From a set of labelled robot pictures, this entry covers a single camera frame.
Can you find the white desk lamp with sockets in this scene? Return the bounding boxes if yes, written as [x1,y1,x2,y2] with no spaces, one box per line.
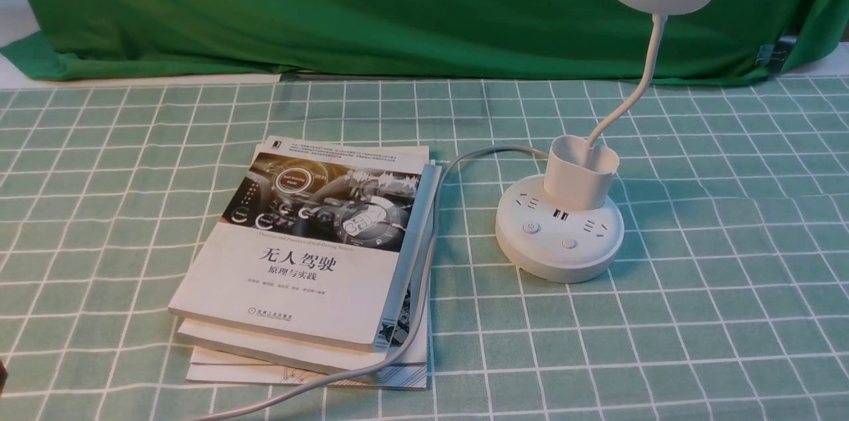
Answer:
[495,0,712,283]

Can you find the top white self-driving book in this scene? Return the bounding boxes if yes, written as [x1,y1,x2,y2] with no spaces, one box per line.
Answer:
[168,144,425,352]

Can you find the middle white book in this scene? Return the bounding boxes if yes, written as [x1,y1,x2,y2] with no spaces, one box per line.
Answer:
[176,136,442,375]

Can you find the bottom white book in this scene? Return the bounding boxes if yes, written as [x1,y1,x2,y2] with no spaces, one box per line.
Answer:
[178,272,428,390]

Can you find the green checkered tablecloth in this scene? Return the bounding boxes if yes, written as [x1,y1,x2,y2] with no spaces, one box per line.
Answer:
[1,78,848,420]

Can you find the green backdrop cloth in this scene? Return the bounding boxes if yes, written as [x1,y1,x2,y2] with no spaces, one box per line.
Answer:
[0,0,849,86]

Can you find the metal binder clip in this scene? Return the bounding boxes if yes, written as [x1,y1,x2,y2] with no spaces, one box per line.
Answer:
[755,34,797,76]

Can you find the white lamp power cable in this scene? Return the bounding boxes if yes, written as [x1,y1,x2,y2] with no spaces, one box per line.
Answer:
[184,145,551,421]

